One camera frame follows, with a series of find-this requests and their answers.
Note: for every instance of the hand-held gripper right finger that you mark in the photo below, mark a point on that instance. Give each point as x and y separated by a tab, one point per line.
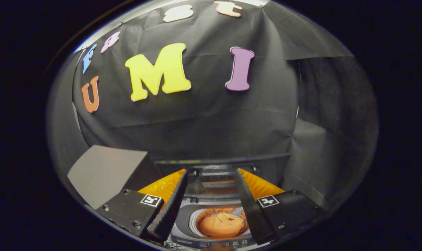
251	212

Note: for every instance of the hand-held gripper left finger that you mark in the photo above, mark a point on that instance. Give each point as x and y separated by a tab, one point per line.
169	212

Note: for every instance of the orange polo shirt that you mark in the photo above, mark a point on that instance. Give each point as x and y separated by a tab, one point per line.
221	225

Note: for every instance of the grey cabinet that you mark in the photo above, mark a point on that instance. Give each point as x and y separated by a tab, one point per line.
103	170

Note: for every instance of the black backdrop cloth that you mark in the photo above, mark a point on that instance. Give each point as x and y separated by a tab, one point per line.
204	118

